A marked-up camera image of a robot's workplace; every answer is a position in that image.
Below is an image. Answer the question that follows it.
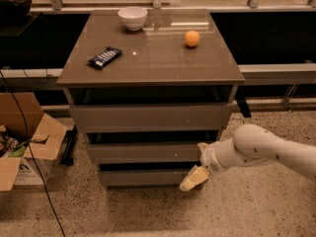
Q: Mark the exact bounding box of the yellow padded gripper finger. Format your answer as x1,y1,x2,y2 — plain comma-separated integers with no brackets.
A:
180,166,209,192

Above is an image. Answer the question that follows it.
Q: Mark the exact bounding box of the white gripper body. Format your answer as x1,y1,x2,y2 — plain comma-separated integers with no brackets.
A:
200,141,226,173

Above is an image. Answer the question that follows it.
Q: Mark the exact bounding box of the grey drawer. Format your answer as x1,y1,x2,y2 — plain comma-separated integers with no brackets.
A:
99,170,189,187
69,105,231,133
87,143,200,164

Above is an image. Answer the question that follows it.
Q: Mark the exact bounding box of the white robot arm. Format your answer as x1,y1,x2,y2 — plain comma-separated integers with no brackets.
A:
180,124,316,192

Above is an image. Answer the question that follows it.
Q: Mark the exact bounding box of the grey top drawer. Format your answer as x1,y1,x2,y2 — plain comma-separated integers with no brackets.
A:
69,105,231,133

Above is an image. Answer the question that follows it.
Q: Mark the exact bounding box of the grey drawer cabinet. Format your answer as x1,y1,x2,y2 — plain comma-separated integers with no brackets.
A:
57,9,244,176

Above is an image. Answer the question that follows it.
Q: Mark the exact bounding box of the grey bottom drawer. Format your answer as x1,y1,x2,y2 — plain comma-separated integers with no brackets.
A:
99,170,189,187

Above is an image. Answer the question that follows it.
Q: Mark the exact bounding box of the open cardboard box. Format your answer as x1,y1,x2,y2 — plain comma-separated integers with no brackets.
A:
0,93,67,192

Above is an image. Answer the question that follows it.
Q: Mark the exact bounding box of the orange fruit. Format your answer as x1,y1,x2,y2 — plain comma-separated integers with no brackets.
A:
185,31,199,47

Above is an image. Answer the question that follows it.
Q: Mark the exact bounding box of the white bowl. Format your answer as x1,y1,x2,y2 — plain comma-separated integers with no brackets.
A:
118,7,148,31

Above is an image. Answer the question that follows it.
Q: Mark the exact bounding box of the black object on shelf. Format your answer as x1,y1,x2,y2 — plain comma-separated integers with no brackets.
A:
0,0,32,17

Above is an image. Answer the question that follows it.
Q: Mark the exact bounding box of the black cable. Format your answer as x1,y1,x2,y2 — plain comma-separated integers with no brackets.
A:
0,70,64,237

